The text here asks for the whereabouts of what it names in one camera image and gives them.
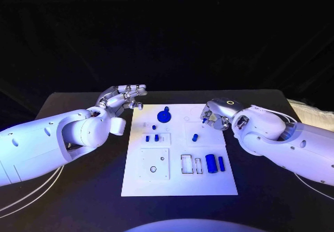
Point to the thin blue cylinder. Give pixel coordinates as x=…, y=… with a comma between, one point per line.
x=223, y=164

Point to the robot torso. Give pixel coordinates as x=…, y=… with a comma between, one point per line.
x=194, y=226

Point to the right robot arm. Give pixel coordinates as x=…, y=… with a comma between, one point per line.
x=293, y=145

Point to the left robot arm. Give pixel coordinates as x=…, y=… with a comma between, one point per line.
x=34, y=145

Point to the white task board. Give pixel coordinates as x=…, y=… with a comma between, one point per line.
x=181, y=183

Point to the thick blue cylinder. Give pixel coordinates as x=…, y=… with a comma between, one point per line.
x=211, y=163

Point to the blue gear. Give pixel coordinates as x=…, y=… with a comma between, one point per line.
x=164, y=117

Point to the white crumpled cloth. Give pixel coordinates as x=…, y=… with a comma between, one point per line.
x=310, y=114

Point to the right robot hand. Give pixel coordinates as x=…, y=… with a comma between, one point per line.
x=224, y=107

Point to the small blue plug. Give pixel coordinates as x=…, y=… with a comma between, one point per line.
x=205, y=120

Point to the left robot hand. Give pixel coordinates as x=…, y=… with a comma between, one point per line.
x=118, y=98

